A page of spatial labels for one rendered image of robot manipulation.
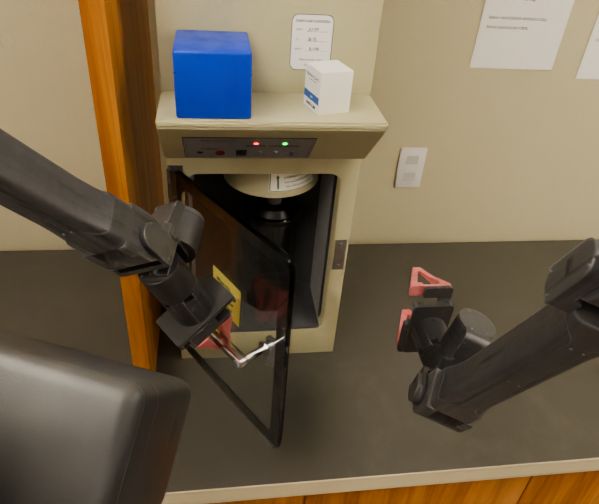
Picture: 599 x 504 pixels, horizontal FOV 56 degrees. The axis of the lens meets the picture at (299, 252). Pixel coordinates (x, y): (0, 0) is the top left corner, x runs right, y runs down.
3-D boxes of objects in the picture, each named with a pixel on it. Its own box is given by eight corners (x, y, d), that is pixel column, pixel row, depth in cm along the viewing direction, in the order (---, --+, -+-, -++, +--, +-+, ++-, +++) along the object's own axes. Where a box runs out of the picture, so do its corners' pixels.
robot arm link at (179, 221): (85, 253, 67) (140, 239, 63) (115, 183, 74) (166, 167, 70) (149, 304, 75) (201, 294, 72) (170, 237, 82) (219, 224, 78)
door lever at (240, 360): (234, 326, 90) (234, 313, 89) (270, 359, 84) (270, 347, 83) (205, 340, 87) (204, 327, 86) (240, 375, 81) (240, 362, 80)
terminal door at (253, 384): (186, 344, 113) (174, 166, 89) (280, 450, 94) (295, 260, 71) (183, 346, 112) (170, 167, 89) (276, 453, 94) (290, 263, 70)
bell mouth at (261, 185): (222, 153, 111) (221, 126, 107) (310, 153, 113) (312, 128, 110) (224, 198, 96) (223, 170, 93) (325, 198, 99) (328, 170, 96)
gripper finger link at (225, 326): (191, 347, 87) (163, 316, 80) (226, 315, 89) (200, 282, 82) (215, 373, 83) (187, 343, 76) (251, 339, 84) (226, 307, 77)
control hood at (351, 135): (164, 151, 89) (159, 89, 83) (363, 152, 93) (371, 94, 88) (159, 187, 79) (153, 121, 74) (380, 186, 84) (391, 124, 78)
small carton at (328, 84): (303, 102, 83) (306, 61, 79) (333, 99, 84) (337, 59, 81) (317, 115, 79) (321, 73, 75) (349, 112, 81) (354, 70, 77)
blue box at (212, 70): (179, 92, 83) (175, 28, 77) (247, 93, 84) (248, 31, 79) (176, 119, 75) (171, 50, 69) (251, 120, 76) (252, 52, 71)
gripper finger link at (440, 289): (438, 257, 94) (457, 293, 87) (429, 289, 99) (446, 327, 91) (399, 257, 93) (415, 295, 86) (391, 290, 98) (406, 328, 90)
